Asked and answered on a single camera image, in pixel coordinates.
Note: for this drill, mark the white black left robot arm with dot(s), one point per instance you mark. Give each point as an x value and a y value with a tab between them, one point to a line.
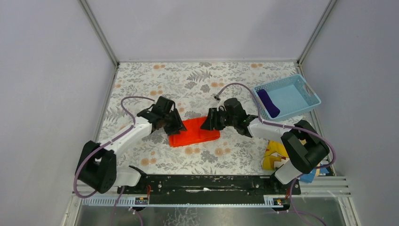
97	166

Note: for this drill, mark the floral patterned table mat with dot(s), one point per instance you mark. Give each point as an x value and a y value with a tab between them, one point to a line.
192	87

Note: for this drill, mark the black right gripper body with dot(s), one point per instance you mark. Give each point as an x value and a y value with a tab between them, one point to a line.
213	117

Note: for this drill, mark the orange towel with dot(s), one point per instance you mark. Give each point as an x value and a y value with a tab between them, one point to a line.
193	134

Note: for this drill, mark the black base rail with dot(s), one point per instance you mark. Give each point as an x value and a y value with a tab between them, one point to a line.
206	185

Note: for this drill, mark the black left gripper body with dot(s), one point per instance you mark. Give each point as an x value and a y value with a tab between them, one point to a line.
170	121

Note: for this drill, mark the light blue plastic basket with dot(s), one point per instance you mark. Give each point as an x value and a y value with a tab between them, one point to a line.
292	95

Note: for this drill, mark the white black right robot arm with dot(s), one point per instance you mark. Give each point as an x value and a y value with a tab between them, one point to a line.
305	148

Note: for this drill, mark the purple towel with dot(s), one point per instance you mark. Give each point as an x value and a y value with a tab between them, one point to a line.
270	107

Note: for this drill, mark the yellow blue Pokemon towel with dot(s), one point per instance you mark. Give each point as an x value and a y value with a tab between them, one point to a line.
275	156

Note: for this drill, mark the white slotted cable duct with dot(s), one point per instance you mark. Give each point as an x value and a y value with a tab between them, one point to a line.
217	200

